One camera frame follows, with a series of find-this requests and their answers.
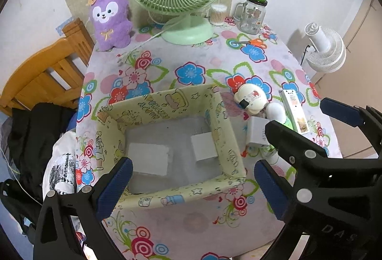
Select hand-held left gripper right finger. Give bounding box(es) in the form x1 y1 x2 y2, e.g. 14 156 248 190
254 159 326 260

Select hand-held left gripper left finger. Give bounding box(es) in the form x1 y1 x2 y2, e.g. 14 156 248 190
33 156 134 260

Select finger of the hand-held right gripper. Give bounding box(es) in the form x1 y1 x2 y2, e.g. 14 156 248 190
265 120 382 189
321 97 382 129

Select long green white box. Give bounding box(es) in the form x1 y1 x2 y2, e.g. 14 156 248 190
279 89 308 135

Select white egg-shaped device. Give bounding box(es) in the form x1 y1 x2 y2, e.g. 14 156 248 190
265 102 287 127

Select white charger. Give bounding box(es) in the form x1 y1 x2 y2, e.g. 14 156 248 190
246 116 270 147

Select yellow printed fabric storage box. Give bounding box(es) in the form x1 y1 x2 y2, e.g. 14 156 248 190
95 84 247 212

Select flat white box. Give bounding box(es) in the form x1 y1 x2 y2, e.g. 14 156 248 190
128 142 169 177

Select beige wooden door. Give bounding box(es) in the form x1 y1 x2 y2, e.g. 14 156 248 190
328 0 382 159

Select white printed cloth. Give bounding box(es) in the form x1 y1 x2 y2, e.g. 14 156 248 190
42 131 79 198

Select white floor fan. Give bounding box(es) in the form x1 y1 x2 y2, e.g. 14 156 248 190
304 21 347 72

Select round white cartoon device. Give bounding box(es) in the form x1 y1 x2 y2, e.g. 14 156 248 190
233 83 268 115

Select small upright white box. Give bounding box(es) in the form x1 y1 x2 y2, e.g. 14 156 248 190
191 133 218 163

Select black clothing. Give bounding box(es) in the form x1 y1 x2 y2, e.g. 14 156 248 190
6 103 79 198

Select black bag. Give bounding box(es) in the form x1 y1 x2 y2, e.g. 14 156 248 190
0 179 43 249

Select glass mug with green lid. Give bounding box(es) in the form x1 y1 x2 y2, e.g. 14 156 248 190
233 0 269 34

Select wooden chair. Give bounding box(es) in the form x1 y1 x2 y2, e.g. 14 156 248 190
0 18 96 115

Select floral tablecloth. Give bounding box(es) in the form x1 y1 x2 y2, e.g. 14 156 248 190
74 21 340 260

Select cotton swab container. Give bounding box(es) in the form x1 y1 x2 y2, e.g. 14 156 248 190
209 4 228 27

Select purple plush toy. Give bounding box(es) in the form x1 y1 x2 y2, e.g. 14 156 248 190
90 0 133 52

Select blue patterned card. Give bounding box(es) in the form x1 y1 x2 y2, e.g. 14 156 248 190
56 18 76 36

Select black fan cable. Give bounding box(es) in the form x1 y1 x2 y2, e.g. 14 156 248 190
300 44 311 66

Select thin white cable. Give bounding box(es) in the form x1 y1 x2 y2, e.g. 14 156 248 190
0 147 43 206

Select orange handled scissors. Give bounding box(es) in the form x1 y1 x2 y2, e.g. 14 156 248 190
237 38 267 50

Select white fan cable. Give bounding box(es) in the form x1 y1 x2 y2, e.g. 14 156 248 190
117 28 168 63

